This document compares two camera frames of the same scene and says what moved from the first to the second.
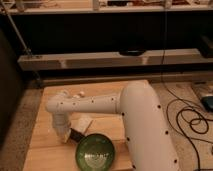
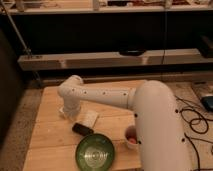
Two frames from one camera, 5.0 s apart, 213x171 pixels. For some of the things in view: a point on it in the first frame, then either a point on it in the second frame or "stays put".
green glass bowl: [95, 152] stays put
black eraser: [75, 135] -> [81, 129]
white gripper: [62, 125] -> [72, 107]
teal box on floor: [207, 101] stays put
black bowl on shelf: [132, 52] stays put
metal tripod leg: [20, 38] stays put
